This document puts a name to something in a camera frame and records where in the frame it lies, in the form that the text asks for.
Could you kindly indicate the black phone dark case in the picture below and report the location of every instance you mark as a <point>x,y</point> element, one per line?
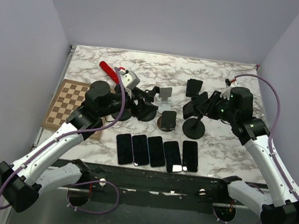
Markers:
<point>156,151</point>

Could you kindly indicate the black round-base stand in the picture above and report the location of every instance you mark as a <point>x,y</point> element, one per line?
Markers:
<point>140,99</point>
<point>194,128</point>
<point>127,111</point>

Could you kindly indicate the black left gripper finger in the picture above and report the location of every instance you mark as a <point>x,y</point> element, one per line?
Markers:
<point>146,111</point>
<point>147,95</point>

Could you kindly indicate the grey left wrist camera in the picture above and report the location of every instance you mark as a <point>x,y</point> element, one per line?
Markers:
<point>129,79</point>

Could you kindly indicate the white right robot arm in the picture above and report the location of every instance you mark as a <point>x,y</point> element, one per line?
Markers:
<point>281,206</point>

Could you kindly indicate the black stand on wooden base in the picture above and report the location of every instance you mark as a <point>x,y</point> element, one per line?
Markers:
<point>167,121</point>

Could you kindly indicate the pink-edged black phone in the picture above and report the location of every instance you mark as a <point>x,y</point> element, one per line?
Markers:
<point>124,149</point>

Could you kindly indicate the black front mounting rail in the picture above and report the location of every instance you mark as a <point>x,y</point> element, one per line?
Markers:
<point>158,189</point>

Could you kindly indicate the white folding phone stand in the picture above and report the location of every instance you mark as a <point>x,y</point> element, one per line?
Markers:
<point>164,99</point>

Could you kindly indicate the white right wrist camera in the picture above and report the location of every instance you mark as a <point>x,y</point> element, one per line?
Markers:
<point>230,84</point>

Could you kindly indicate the blue-edged black phone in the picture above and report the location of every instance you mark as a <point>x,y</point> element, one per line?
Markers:
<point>140,150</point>

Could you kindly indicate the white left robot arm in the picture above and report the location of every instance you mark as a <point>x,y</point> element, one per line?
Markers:
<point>24,180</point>

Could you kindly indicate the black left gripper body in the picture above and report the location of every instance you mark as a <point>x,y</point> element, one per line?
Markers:
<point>130,103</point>

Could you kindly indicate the wooden chessboard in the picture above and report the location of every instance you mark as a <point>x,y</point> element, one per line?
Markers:
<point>68,97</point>

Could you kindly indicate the small black phone stand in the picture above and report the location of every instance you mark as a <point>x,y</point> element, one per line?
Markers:
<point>193,88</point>

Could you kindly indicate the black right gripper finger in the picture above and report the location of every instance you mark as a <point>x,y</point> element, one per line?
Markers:
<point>191,107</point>
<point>207,105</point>

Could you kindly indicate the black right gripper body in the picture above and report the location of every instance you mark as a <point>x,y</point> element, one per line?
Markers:
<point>221,109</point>

